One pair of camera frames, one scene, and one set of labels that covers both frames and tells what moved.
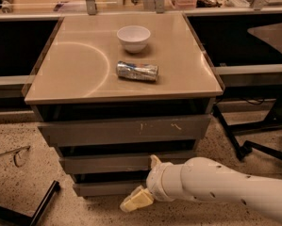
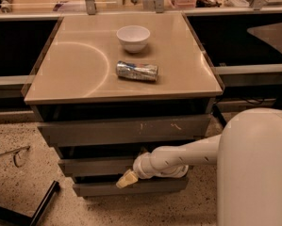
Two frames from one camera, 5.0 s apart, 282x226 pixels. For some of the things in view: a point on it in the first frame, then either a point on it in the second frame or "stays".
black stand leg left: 6,213 stays
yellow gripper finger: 140,199 to 129,177
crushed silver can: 137,71 stays
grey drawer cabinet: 115,92 stays
